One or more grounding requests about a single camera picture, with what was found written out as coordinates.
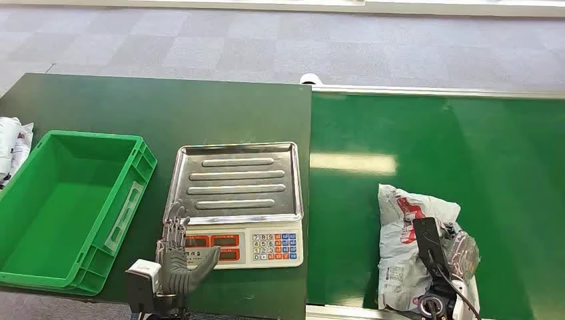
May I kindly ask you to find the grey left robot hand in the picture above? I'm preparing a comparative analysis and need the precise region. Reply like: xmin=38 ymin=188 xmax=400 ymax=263
xmin=155 ymin=200 xmax=222 ymax=296

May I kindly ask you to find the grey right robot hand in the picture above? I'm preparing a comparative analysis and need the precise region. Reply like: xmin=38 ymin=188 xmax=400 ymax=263
xmin=442 ymin=222 xmax=482 ymax=285

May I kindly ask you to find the grey plastic mailer package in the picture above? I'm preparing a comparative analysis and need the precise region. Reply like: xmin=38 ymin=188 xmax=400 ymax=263
xmin=376 ymin=183 xmax=481 ymax=315

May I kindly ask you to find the green conveyor belt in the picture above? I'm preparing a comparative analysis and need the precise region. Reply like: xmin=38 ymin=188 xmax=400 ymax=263
xmin=306 ymin=92 xmax=565 ymax=320

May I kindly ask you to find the white electronic weighing scale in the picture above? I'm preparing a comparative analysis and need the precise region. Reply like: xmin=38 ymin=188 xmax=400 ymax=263
xmin=164 ymin=219 xmax=304 ymax=271

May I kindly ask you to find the stainless steel scale tray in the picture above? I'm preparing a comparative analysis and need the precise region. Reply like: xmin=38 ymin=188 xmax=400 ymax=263
xmin=163 ymin=141 xmax=304 ymax=226

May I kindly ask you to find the green plastic crate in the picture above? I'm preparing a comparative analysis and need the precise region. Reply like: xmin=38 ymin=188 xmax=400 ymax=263
xmin=0 ymin=129 xmax=158 ymax=297

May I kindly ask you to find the white printed mailer bag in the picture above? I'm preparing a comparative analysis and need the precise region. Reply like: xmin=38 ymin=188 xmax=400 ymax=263
xmin=0 ymin=122 xmax=35 ymax=190

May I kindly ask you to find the white plastic mailer bag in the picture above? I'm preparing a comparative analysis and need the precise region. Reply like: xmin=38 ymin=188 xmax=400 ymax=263
xmin=0 ymin=116 xmax=23 ymax=179

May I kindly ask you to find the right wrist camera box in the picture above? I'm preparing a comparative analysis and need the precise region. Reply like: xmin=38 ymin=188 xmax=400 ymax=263
xmin=412 ymin=217 xmax=458 ymax=296

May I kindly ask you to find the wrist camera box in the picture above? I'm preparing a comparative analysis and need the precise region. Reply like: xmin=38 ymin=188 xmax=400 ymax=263
xmin=125 ymin=259 xmax=163 ymax=315
xmin=412 ymin=217 xmax=458 ymax=296

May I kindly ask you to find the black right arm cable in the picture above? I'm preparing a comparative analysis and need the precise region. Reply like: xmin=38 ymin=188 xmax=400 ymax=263
xmin=427 ymin=251 xmax=483 ymax=320

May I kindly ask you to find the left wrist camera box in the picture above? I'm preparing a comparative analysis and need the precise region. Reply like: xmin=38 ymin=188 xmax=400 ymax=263
xmin=125 ymin=259 xmax=163 ymax=315

